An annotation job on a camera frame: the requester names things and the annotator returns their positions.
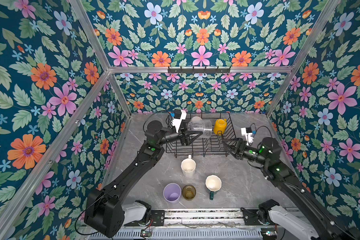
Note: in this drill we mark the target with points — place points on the yellow mug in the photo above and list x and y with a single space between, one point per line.
220 127

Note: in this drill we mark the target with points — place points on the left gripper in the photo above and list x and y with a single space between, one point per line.
185 138

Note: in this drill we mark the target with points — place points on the lilac plastic cup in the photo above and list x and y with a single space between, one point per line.
172 193

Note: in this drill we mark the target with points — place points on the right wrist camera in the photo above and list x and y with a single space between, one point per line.
248 135

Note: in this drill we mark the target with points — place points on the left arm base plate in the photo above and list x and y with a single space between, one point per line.
156 219

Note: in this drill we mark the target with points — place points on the black wall hook rail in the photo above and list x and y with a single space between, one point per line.
198 70

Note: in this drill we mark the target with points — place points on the black wire dish rack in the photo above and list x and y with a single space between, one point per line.
204 147

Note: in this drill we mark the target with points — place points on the olive green glass cup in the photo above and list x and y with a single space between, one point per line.
188 192

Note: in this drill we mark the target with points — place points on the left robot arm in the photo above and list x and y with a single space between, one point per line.
106 211

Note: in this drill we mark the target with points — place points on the red interior white mug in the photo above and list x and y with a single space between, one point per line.
196 120

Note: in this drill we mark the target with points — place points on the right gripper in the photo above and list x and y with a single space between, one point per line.
240 144

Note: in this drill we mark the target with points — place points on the cream mug with handle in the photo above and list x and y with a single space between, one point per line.
188 166

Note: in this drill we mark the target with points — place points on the clear glass cup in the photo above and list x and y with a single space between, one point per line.
204 126

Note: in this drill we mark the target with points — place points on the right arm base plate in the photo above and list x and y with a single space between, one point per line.
252 217

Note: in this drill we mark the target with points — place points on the cream mug green handle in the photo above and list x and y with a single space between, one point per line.
213 184

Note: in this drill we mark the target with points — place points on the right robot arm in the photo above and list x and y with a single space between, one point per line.
320 225

